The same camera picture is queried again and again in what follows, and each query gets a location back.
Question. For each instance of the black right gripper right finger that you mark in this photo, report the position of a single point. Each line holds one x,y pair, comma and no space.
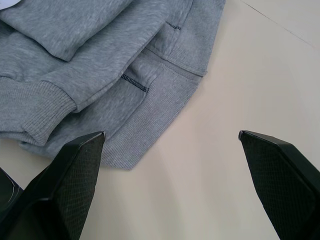
282,180

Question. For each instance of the white paper tag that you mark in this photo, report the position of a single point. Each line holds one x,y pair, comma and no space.
8,3

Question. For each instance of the grey zip-up hooded sweatshirt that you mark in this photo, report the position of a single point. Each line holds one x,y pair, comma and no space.
95,75

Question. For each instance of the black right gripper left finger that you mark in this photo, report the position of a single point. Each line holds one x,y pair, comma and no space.
62,190

